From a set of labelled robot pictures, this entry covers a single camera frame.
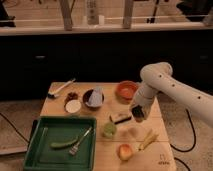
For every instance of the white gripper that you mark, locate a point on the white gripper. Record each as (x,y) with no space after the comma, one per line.
(145,103)

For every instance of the dark metallic cup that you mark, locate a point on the dark metallic cup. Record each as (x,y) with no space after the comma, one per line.
(138,114)

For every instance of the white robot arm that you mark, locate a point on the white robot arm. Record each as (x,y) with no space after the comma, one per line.
(158,77)

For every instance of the orange bowl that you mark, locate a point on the orange bowl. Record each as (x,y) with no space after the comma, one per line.
(126,89)

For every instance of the black scrubbing brush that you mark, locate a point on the black scrubbing brush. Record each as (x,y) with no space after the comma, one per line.
(120,118)

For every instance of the yellow corn cob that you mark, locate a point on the yellow corn cob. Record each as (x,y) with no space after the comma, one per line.
(150,137)

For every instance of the light green cup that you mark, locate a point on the light green cup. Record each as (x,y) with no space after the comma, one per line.
(109,130)

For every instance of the grey blue cloth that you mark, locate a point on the grey blue cloth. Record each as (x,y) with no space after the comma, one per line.
(95,100)

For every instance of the dark brown bowl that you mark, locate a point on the dark brown bowl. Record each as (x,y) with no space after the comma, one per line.
(86,97)

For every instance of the orange peach fruit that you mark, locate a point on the orange peach fruit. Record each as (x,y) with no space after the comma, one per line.
(124,152)

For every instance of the white small plate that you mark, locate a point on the white small plate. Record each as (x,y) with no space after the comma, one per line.
(73,106)

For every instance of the dark red berries cluster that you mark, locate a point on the dark red berries cluster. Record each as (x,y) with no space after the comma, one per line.
(71,96)

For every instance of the silver fork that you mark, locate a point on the silver fork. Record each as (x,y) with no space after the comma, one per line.
(75,148)

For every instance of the green cucumber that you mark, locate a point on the green cucumber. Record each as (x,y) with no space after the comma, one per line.
(59,145)

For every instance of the green plastic tray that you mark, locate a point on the green plastic tray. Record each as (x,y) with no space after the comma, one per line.
(41,157)

